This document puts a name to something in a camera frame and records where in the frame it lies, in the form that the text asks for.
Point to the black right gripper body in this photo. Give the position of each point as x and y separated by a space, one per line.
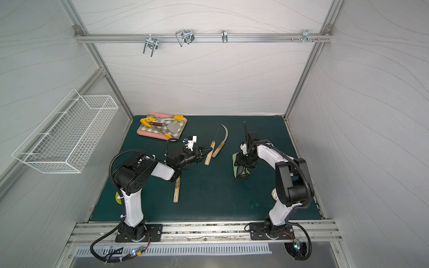
242 162

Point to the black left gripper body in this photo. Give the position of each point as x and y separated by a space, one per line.
197 155

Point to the small sickle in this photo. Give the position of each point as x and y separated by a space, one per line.
219 148
212 146
177 190

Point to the green and black rag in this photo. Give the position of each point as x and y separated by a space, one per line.
240 169

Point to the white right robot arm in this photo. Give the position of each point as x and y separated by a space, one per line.
292 179

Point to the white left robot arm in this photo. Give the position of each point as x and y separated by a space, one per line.
130 170

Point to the yellow-tipped steel tongs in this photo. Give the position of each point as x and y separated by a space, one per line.
161 124

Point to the green checkered cloth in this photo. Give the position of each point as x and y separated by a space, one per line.
164 126

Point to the white frosted donut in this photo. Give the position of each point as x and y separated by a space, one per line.
274 194

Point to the pink plastic tray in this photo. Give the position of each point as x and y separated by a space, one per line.
161 126

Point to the lime green bowl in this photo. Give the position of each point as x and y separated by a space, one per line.
118 198

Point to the middle metal hook clamp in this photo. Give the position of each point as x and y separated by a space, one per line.
185 37

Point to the metal hook clamp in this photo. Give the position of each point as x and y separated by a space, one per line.
185 37
151 44

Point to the left metal hook clamp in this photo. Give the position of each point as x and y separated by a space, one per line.
151 44

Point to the small metal hook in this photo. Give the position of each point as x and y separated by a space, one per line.
224 36

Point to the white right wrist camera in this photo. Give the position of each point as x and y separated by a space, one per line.
244 148

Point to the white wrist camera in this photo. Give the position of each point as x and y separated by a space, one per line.
244 148
189 142

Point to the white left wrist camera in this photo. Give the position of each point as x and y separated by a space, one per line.
189 142

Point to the wooden-handled steel spatula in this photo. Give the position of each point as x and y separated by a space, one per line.
170 126

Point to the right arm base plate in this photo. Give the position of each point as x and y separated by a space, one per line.
261 231

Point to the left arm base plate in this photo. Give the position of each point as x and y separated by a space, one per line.
141 233

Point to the white wire basket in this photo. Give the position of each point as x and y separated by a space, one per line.
65 140

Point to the right metal hook bracket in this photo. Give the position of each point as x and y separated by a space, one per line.
306 36

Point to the aluminium top rail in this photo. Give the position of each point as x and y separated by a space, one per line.
169 38

